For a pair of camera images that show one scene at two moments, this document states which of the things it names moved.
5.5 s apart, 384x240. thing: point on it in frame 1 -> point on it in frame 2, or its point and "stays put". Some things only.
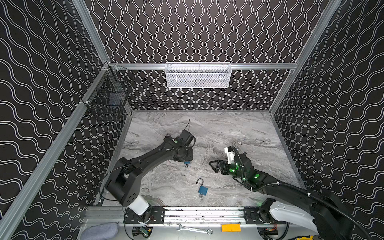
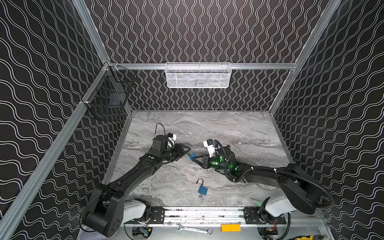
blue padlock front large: x=202 y=190 stays put
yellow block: x=231 y=228 stays put
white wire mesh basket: x=200 y=75 stays put
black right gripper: x=226 y=167 -> x=205 y=159
